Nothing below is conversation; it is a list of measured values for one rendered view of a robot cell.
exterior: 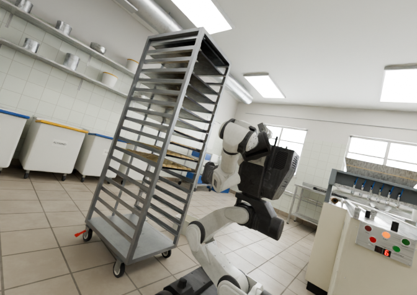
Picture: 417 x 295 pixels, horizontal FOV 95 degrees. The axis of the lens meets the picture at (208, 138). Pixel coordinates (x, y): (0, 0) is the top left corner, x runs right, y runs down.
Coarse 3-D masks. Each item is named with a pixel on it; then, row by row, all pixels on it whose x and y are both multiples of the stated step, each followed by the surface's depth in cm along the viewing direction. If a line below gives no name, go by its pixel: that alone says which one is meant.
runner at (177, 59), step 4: (148, 60) 169; (152, 60) 166; (156, 60) 162; (160, 60) 159; (164, 60) 156; (168, 60) 154; (172, 60) 151; (176, 60) 148; (180, 60) 146; (184, 60) 143; (188, 60) 142; (196, 60) 138
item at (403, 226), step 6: (378, 216) 210; (384, 216) 185; (390, 216) 164; (390, 222) 160; (402, 222) 133; (402, 228) 131; (408, 228) 120; (414, 228) 112; (408, 234) 118; (414, 234) 110
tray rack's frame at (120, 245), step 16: (176, 32) 151; (192, 32) 143; (144, 48) 171; (128, 96) 167; (112, 144) 164; (144, 176) 199; (96, 192) 160; (96, 224) 156; (144, 224) 180; (112, 240) 140; (144, 240) 153; (160, 240) 160; (144, 256) 134
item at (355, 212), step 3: (348, 201) 228; (348, 204) 194; (351, 204) 161; (348, 207) 182; (351, 207) 146; (354, 207) 125; (351, 210) 141; (354, 210) 119; (357, 210) 117; (360, 210) 117; (351, 213) 135; (354, 213) 118; (357, 213) 118; (354, 216) 118; (357, 216) 117; (357, 219) 117
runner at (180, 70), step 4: (148, 68) 166; (152, 68) 163; (156, 68) 160; (160, 68) 157; (164, 68) 154; (168, 68) 151; (172, 68) 149; (176, 68) 146; (180, 68) 144; (184, 68) 141; (144, 72) 170; (148, 72) 166; (152, 72) 163; (156, 72) 160; (160, 72) 157; (164, 72) 154; (168, 72) 152; (172, 72) 149; (176, 72) 147; (180, 72) 144; (184, 72) 142; (192, 72) 137
